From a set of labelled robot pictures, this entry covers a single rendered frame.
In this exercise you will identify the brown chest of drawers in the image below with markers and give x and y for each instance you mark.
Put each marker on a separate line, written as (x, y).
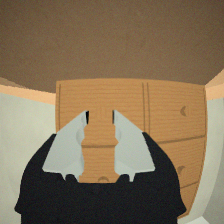
(110, 148)

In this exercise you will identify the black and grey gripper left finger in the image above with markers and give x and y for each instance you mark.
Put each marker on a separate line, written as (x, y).
(60, 155)

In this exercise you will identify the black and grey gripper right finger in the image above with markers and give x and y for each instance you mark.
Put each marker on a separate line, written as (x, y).
(139, 156)

